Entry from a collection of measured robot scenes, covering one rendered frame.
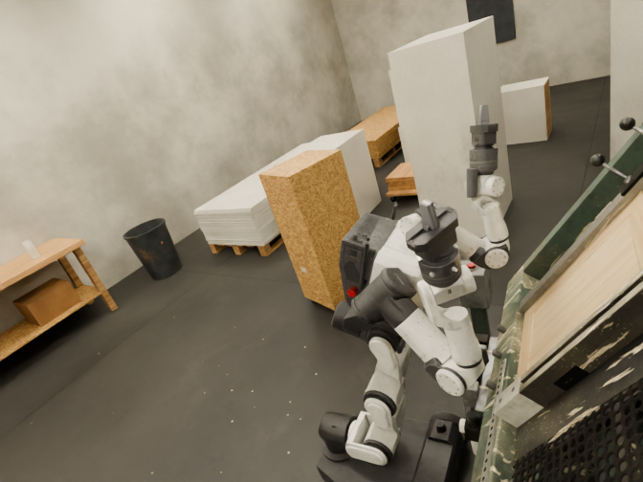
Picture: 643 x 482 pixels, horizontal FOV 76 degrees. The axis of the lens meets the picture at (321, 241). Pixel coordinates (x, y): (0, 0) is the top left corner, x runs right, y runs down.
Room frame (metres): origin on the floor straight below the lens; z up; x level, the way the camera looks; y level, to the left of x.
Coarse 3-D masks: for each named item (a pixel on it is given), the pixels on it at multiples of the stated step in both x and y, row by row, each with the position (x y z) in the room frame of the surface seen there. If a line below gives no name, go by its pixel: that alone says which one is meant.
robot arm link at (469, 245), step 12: (456, 228) 1.27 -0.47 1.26; (468, 240) 1.25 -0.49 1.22; (480, 240) 1.26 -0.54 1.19; (468, 252) 1.24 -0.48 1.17; (480, 252) 1.22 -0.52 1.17; (492, 252) 1.20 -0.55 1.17; (504, 252) 1.19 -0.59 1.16; (480, 264) 1.21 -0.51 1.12; (492, 264) 1.20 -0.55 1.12; (504, 264) 1.19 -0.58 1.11
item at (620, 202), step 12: (636, 192) 0.98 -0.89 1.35; (612, 204) 1.04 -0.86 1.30; (624, 204) 1.00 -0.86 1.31; (600, 216) 1.06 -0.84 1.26; (612, 216) 1.02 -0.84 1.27; (588, 228) 1.08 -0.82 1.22; (600, 228) 1.03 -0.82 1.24; (576, 240) 1.11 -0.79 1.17; (588, 240) 1.05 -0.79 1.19; (576, 252) 1.07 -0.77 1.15; (564, 264) 1.09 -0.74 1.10; (552, 276) 1.11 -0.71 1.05; (540, 288) 1.14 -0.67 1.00; (528, 300) 1.16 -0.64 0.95
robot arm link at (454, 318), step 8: (424, 288) 0.77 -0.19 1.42; (424, 296) 0.76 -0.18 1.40; (432, 296) 0.76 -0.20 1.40; (424, 304) 0.79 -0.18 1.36; (432, 304) 0.75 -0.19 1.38; (432, 312) 0.75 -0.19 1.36; (440, 312) 0.78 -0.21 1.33; (448, 312) 0.79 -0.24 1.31; (456, 312) 0.78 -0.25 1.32; (464, 312) 0.77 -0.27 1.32; (432, 320) 0.75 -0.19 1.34; (440, 320) 0.75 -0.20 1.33; (448, 320) 0.75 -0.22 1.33; (456, 320) 0.75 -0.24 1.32; (464, 320) 0.75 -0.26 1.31; (448, 328) 0.74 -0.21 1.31; (456, 328) 0.74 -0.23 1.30
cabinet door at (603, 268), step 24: (624, 216) 0.96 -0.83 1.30; (600, 240) 1.00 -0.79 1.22; (624, 240) 0.88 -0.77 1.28; (576, 264) 1.04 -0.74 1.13; (600, 264) 0.91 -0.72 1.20; (624, 264) 0.81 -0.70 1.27; (552, 288) 1.09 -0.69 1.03; (576, 288) 0.95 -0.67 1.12; (600, 288) 0.83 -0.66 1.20; (528, 312) 1.14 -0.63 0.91; (552, 312) 0.98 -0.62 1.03; (576, 312) 0.86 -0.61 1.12; (528, 336) 1.02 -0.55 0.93; (552, 336) 0.89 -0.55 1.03; (528, 360) 0.92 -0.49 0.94
